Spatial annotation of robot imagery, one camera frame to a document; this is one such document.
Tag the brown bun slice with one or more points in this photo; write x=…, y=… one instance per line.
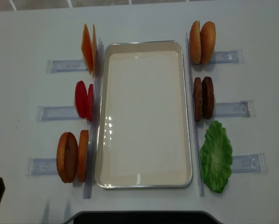
x=82, y=155
x=67, y=156

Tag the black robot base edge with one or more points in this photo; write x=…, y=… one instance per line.
x=142, y=217

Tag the red tomato slice right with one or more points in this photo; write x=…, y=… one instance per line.
x=89, y=105

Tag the orange cheese slice left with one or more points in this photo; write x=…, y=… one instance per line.
x=86, y=48

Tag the orange cheese slice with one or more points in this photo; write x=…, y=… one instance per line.
x=94, y=51
x=86, y=48

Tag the orange cheese slice right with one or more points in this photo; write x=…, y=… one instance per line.
x=94, y=51

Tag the green lettuce leaf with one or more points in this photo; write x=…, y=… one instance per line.
x=216, y=158

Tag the brown meat patty left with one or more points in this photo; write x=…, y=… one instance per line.
x=197, y=94

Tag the brown meat patty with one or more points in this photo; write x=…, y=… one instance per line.
x=197, y=94
x=208, y=101

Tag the brown meat patty right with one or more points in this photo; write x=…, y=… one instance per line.
x=208, y=101

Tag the clear acrylic rack left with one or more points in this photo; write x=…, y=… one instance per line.
x=41, y=166

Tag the clear acrylic rack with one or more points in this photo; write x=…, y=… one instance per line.
x=254, y=163
x=41, y=166

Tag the white rectangular metal tray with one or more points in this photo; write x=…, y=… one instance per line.
x=143, y=135

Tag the sesame bun top left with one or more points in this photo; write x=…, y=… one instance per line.
x=195, y=49

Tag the clear acrylic rack right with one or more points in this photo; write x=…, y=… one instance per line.
x=254, y=163

